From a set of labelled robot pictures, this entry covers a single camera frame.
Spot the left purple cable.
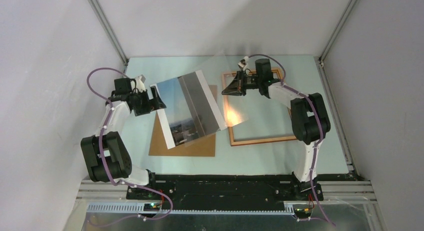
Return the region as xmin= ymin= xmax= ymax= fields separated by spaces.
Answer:
xmin=86 ymin=67 xmax=174 ymax=222

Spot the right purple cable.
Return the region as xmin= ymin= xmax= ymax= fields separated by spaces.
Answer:
xmin=247 ymin=53 xmax=336 ymax=228

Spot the wooden picture frame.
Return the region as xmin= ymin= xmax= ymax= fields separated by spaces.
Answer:
xmin=221 ymin=67 xmax=296 ymax=147

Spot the right aluminium corner post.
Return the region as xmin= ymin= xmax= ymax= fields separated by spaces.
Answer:
xmin=318 ymin=0 xmax=363 ymax=67

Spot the aluminium corner post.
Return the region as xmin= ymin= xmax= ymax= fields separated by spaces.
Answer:
xmin=318 ymin=0 xmax=363 ymax=67
xmin=87 ymin=0 xmax=129 ymax=67

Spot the clear acrylic sheet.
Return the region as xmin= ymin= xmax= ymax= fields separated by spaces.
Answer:
xmin=152 ymin=56 xmax=248 ymax=149

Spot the landscape photo print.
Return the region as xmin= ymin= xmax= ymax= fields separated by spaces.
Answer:
xmin=151 ymin=70 xmax=228 ymax=149

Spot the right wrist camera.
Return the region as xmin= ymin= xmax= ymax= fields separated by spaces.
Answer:
xmin=237 ymin=56 xmax=250 ymax=71

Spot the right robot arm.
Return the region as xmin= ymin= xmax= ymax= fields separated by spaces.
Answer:
xmin=221 ymin=54 xmax=331 ymax=200

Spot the purple cable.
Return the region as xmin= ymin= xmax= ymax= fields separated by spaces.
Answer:
xmin=86 ymin=67 xmax=174 ymax=222
xmin=247 ymin=53 xmax=336 ymax=228

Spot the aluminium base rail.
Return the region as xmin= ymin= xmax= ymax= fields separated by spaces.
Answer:
xmin=75 ymin=180 xmax=378 ymax=204

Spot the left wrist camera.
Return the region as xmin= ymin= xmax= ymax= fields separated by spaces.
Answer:
xmin=133 ymin=75 xmax=146 ymax=93

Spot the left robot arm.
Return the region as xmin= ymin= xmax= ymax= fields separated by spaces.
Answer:
xmin=80 ymin=75 xmax=167 ymax=199

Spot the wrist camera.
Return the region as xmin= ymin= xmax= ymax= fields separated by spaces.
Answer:
xmin=237 ymin=56 xmax=250 ymax=71
xmin=133 ymin=75 xmax=146 ymax=93

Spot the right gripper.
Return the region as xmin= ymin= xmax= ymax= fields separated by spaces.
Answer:
xmin=222 ymin=69 xmax=262 ymax=96

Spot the left aluminium corner post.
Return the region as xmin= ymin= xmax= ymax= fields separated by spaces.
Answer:
xmin=87 ymin=0 xmax=129 ymax=67

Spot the brown backing board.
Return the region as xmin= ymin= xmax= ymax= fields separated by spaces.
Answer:
xmin=148 ymin=84 xmax=219 ymax=157

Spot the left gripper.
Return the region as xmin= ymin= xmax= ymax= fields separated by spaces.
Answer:
xmin=130 ymin=86 xmax=166 ymax=117

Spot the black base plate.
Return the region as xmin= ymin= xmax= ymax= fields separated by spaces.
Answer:
xmin=126 ymin=174 xmax=324 ymax=212

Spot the grey slotted cable duct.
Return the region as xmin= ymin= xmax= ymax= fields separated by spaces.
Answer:
xmin=87 ymin=202 xmax=295 ymax=216

